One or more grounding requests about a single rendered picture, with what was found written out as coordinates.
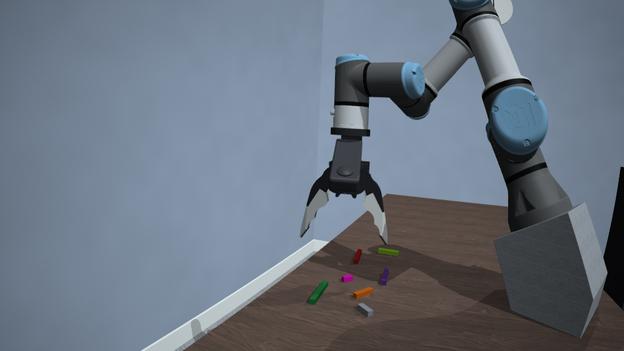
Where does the red rod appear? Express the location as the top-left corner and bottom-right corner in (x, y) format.
(353, 249), (362, 264)

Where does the orange rectangular rod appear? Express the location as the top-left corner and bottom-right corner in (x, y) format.
(353, 287), (373, 299)

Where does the purple rod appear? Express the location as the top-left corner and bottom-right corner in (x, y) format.
(381, 268), (389, 285)

